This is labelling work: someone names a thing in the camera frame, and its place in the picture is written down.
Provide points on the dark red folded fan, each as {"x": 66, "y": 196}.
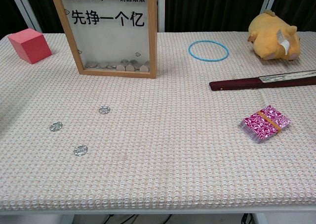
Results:
{"x": 234, "y": 84}

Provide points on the orange rubber band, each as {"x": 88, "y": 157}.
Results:
{"x": 269, "y": 121}

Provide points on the pink sparkly wrapper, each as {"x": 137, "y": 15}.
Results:
{"x": 256, "y": 127}

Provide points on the red cube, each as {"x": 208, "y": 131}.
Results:
{"x": 29, "y": 46}

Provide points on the white table leg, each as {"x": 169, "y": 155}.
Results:
{"x": 67, "y": 219}
{"x": 260, "y": 219}

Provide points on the black curtain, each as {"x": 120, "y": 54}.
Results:
{"x": 7, "y": 11}
{"x": 306, "y": 4}
{"x": 209, "y": 9}
{"x": 47, "y": 16}

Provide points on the beige woven tablecloth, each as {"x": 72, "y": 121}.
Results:
{"x": 158, "y": 159}

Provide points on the wooden frame coin box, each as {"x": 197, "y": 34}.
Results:
{"x": 108, "y": 41}

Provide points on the yellow plush toy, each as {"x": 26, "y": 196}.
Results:
{"x": 269, "y": 36}

